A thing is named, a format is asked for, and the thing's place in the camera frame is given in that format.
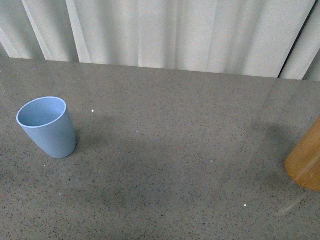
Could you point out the blue plastic cup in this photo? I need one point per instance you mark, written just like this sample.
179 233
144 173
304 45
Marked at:
48 123

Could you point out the white curtain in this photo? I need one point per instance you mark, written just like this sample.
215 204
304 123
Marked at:
266 38

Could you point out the bamboo chopstick holder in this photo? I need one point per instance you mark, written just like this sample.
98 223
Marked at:
303 163

